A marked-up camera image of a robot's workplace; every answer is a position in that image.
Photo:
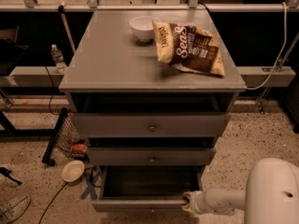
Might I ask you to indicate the grey drawer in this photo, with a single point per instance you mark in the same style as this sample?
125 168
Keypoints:
92 125
146 188
159 156

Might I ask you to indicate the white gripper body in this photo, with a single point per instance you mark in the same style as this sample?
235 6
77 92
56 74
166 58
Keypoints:
197 202

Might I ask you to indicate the black mesh basket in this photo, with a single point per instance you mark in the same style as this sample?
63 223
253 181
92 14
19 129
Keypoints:
64 137

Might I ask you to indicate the grey bottom drawer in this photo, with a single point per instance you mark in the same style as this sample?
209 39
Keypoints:
146 188

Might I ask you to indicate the grey middle drawer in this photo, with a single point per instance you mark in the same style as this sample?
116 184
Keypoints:
159 156

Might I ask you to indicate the clear plastic water bottle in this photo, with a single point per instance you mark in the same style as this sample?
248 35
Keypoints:
58 58

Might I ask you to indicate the grey top drawer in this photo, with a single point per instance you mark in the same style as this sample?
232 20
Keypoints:
92 125

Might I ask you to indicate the white stick with black tip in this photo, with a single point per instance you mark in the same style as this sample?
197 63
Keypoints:
64 19

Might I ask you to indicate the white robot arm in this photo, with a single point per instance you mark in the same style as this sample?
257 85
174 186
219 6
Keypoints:
271 195

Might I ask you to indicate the white bowl on cabinet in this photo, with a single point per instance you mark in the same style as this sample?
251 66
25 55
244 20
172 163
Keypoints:
142 27

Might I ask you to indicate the grey drawer cabinet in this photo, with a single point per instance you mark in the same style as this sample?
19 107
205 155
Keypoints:
114 73

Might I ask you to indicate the grey sneaker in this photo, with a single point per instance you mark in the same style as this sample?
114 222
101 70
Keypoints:
14 208

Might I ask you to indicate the black clamp on floor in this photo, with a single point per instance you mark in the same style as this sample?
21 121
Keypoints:
5 172

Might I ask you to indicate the brown yellow chip bag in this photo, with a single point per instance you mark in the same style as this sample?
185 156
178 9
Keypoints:
188 48

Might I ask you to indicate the cream bowl on floor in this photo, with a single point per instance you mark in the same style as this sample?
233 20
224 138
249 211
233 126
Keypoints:
73 171

